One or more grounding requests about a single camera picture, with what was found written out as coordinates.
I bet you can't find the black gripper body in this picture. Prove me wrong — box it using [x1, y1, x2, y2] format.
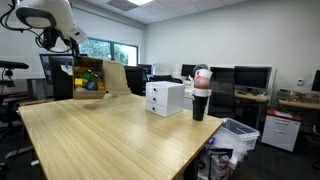
[63, 33, 82, 57]

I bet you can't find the brown cardboard box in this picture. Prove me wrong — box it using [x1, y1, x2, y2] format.
[72, 56, 132, 101]

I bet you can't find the orange toy brick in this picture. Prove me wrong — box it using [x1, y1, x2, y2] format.
[74, 66, 88, 75]

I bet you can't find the white paper label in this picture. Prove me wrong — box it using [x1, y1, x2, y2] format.
[60, 64, 74, 76]

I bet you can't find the large yellow toy brick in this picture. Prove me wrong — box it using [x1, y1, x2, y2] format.
[74, 77, 84, 90]

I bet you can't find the black Dell monitor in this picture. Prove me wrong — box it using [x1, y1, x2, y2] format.
[48, 54, 75, 101]

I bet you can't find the monitor with blue screen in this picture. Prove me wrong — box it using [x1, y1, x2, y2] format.
[39, 53, 51, 86]

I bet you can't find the blue toy brick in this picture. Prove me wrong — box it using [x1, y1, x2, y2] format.
[85, 81, 98, 92]

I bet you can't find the white roller blind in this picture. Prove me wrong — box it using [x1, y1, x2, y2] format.
[71, 5, 145, 48]

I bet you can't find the wooden side desk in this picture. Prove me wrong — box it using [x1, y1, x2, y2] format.
[18, 98, 54, 108]

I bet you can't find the black computer monitor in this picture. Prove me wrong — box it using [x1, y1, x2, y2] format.
[180, 63, 198, 78]
[233, 65, 273, 92]
[123, 65, 145, 97]
[311, 69, 320, 93]
[138, 63, 154, 81]

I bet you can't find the ceiling light panel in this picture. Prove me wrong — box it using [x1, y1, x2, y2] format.
[127, 0, 155, 7]

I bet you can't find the white drawer unit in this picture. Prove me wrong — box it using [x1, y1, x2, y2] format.
[145, 80, 186, 119]

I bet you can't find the dark grey round disc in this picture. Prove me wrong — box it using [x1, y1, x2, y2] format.
[192, 63, 210, 77]

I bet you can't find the white mug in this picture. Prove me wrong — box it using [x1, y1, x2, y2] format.
[194, 68, 214, 81]

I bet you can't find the red white cup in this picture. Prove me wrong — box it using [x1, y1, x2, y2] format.
[192, 75, 212, 98]

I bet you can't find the black tumbler cup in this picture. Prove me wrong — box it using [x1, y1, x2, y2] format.
[191, 95, 210, 122]

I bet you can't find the clear plastic bag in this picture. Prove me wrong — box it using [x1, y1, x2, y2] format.
[207, 127, 250, 169]

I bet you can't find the wooden office desk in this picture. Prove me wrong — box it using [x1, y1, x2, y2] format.
[277, 98, 320, 112]
[233, 90, 271, 130]

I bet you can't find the dark printed snack bag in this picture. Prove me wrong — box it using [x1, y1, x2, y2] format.
[207, 148, 234, 180]

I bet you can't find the clear plastic storage bin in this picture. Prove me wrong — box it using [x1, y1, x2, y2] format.
[220, 117, 261, 151]

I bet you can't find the white cabinet red top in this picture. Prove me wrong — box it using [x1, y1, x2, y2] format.
[260, 107, 303, 153]

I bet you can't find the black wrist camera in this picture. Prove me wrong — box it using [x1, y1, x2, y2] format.
[39, 26, 63, 51]

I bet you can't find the window with dark frame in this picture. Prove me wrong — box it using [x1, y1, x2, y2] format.
[78, 37, 140, 67]

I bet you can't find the black tripod mount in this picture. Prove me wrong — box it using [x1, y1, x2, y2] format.
[0, 60, 30, 88]

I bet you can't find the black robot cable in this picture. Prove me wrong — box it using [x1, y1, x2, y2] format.
[0, 0, 72, 54]

